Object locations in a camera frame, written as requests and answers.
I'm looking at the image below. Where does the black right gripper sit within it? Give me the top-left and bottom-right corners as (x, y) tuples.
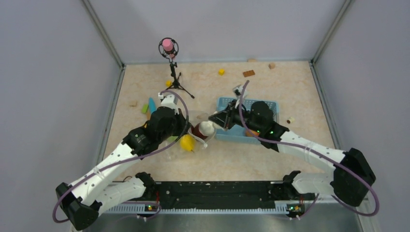
(210, 99), (263, 133)

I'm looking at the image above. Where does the green cabbage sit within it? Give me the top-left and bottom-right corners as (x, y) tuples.
(167, 136), (178, 143)

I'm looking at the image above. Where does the yellow pear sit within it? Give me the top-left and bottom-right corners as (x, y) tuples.
(180, 134), (196, 152)

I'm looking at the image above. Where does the clear zip top bag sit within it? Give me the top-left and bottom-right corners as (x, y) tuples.
(165, 110), (217, 160)

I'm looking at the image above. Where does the red orange peach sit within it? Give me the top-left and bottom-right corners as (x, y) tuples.
(245, 130), (260, 137)

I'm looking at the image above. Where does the dark red apple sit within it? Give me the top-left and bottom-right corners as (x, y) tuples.
(191, 123), (209, 140)

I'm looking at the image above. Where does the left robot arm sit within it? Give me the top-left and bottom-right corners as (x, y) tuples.
(52, 90), (190, 231)

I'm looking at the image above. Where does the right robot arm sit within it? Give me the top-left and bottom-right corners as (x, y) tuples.
(208, 85), (379, 207)

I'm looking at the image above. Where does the light blue plastic basket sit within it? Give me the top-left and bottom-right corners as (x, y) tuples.
(214, 97), (279, 145)

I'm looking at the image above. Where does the green wooden block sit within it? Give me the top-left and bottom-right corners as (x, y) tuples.
(141, 104), (149, 114)

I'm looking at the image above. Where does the brown lego brick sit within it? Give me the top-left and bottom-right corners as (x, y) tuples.
(242, 70), (255, 77)

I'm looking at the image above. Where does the tan wooden cube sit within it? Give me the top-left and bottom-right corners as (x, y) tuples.
(268, 63), (276, 70)

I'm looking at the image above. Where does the pink microphone on tripod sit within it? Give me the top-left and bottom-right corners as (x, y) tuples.
(158, 37), (195, 99)

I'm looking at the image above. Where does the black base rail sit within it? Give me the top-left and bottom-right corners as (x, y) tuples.
(135, 172), (316, 210)

